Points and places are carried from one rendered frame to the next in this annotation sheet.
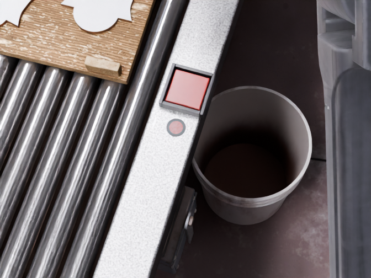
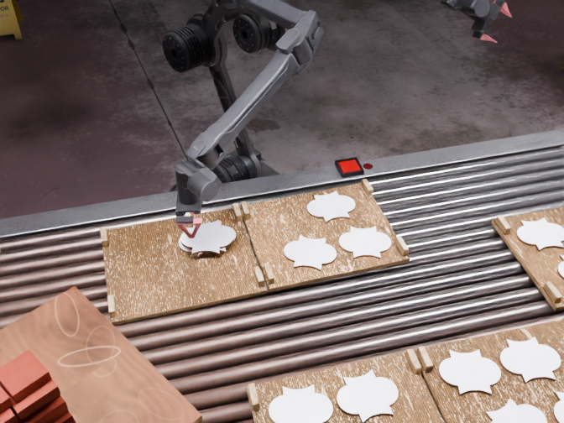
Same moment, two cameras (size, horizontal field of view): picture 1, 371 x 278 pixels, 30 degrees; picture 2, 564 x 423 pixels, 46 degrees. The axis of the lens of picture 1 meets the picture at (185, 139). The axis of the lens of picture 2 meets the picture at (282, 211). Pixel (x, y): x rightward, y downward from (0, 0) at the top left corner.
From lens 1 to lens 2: 2.11 m
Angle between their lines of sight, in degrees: 62
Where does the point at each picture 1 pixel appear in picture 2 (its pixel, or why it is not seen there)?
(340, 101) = not seen: outside the picture
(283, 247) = not seen: hidden behind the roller
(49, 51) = (375, 211)
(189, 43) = (326, 178)
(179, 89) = (352, 168)
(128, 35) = (342, 190)
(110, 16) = (340, 198)
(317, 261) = not seen: hidden behind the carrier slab
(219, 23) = (307, 173)
